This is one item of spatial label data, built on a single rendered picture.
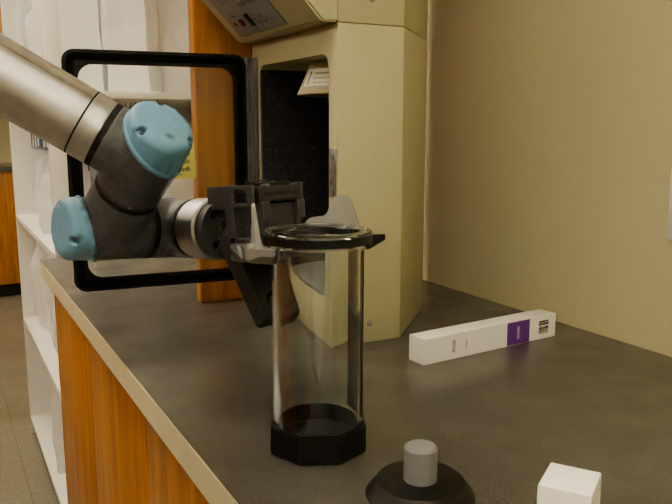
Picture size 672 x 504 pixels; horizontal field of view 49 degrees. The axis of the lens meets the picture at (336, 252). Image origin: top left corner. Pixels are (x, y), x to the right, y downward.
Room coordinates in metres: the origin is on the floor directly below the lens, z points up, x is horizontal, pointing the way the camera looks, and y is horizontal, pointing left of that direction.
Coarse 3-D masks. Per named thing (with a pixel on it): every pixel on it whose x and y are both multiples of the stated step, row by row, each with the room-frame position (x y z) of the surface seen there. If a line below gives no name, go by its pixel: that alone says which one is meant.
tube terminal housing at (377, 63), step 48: (384, 0) 1.11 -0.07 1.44; (288, 48) 1.22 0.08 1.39; (336, 48) 1.08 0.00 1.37; (384, 48) 1.11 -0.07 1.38; (336, 96) 1.08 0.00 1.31; (384, 96) 1.11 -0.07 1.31; (336, 144) 1.08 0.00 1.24; (384, 144) 1.11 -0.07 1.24; (384, 192) 1.11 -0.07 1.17; (384, 240) 1.11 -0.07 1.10; (384, 288) 1.11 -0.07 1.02; (384, 336) 1.12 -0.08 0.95
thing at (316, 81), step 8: (312, 64) 1.22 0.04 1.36; (320, 64) 1.20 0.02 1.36; (312, 72) 1.21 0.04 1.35; (320, 72) 1.19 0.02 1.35; (328, 72) 1.18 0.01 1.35; (304, 80) 1.22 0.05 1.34; (312, 80) 1.20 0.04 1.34; (320, 80) 1.18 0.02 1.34; (328, 80) 1.18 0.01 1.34; (304, 88) 1.21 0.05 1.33; (312, 88) 1.19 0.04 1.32; (320, 88) 1.18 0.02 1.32; (328, 88) 1.17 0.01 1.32; (304, 96) 1.28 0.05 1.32; (312, 96) 1.30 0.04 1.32; (320, 96) 1.31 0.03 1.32; (328, 96) 1.32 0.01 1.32
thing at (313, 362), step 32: (288, 224) 0.77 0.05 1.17; (320, 224) 0.77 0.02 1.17; (288, 256) 0.69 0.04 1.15; (320, 256) 0.68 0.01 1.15; (352, 256) 0.70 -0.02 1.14; (288, 288) 0.69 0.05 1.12; (320, 288) 0.68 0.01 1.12; (352, 288) 0.70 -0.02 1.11; (288, 320) 0.69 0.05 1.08; (320, 320) 0.68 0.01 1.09; (352, 320) 0.70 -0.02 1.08; (288, 352) 0.69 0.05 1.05; (320, 352) 0.68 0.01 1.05; (352, 352) 0.70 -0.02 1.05; (288, 384) 0.69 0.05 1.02; (320, 384) 0.68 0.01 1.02; (352, 384) 0.70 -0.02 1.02; (288, 416) 0.69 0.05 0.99; (320, 416) 0.68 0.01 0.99; (352, 416) 0.70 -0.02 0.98
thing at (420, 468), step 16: (416, 448) 0.58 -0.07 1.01; (432, 448) 0.58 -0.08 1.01; (400, 464) 0.61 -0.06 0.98; (416, 464) 0.57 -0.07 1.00; (432, 464) 0.57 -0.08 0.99; (384, 480) 0.58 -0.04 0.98; (400, 480) 0.58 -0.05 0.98; (416, 480) 0.57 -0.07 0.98; (432, 480) 0.57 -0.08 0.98; (448, 480) 0.58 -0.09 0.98; (464, 480) 0.58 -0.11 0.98; (368, 496) 0.57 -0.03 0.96; (384, 496) 0.56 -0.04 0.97; (400, 496) 0.55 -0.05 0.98; (416, 496) 0.55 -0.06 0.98; (432, 496) 0.55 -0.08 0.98; (448, 496) 0.55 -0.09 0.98; (464, 496) 0.56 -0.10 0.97
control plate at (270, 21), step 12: (216, 0) 1.26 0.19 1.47; (228, 0) 1.23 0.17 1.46; (240, 0) 1.20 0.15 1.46; (252, 0) 1.17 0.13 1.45; (264, 0) 1.14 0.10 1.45; (228, 12) 1.27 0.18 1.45; (240, 12) 1.23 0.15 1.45; (252, 12) 1.20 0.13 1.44; (264, 12) 1.17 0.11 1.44; (276, 12) 1.14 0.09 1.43; (264, 24) 1.21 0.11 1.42; (276, 24) 1.17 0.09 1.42
